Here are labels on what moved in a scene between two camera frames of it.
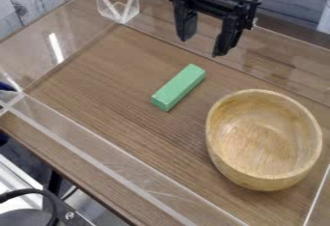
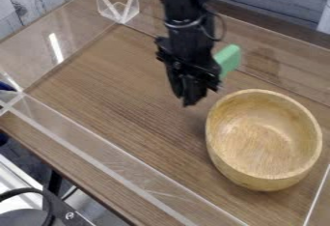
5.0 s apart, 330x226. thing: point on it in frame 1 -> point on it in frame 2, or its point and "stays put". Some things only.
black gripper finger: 229,36 -> 194,90
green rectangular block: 178,86 -> 229,59
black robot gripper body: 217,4 -> 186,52
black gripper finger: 186,18 -> 178,78
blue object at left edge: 7,87 stays put
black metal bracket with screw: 68,216 stays put
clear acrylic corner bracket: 118,12 stays put
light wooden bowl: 264,138 stays put
